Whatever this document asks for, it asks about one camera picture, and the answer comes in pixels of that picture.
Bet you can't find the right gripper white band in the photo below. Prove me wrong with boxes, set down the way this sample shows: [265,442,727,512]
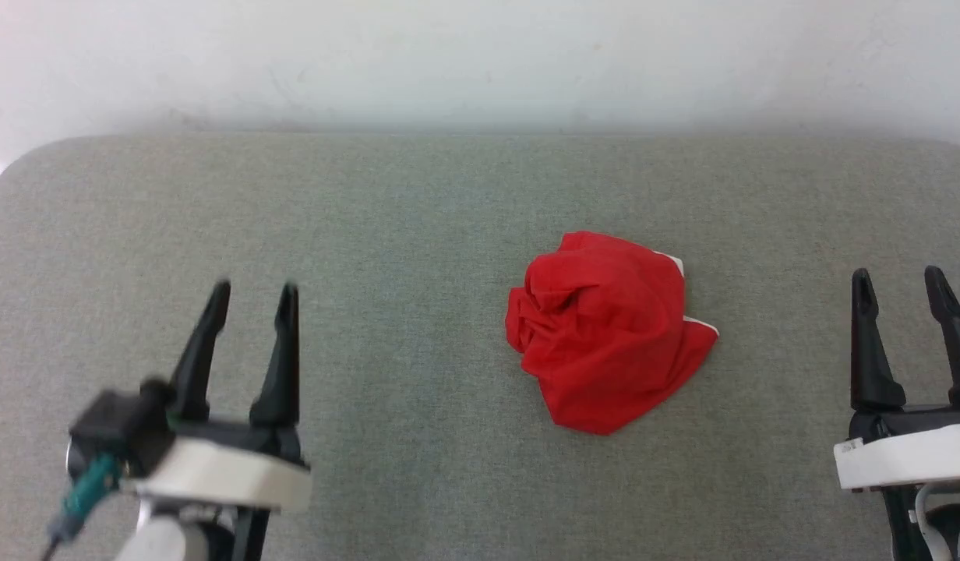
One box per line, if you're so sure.
[833,265,960,492]

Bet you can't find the red shorts with white stripes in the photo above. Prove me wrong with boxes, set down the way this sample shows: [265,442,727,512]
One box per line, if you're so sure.
[505,231,719,436]

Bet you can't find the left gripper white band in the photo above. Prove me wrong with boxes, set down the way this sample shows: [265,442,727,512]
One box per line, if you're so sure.
[134,280,313,515]

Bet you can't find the thin black cable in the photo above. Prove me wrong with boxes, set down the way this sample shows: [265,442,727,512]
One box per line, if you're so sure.
[40,514,83,561]

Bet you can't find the grey fabric sofa seat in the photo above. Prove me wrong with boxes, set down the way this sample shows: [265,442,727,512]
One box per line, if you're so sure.
[0,132,960,561]

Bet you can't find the white cable loop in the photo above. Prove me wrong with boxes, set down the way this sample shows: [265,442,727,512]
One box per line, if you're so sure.
[912,483,956,561]

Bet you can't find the teal cable connector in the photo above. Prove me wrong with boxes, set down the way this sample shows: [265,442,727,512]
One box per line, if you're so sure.
[59,454,124,521]

